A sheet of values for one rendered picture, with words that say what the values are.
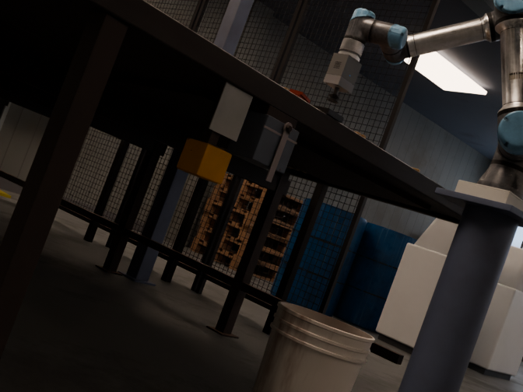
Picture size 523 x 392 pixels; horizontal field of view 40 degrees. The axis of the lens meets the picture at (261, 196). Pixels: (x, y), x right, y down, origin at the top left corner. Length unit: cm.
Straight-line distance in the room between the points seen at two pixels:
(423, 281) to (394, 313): 37
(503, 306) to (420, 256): 109
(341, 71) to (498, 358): 500
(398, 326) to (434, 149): 593
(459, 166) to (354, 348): 1043
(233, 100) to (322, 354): 73
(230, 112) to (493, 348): 542
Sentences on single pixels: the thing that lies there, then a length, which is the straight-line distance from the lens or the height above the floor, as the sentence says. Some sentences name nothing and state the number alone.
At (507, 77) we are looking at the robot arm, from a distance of 230.
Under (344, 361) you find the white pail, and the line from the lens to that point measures 203.
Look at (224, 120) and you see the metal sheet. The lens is 174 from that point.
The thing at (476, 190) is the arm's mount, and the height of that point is 89.
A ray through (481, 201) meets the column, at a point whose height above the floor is 86.
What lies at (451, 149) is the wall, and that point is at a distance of 1209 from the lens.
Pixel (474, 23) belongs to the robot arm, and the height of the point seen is 142.
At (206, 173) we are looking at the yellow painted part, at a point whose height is 63.
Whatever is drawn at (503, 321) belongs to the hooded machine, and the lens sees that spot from 691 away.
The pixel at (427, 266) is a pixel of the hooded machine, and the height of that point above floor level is 73.
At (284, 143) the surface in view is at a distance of 186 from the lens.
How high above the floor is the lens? 56
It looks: 2 degrees up
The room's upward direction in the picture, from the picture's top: 20 degrees clockwise
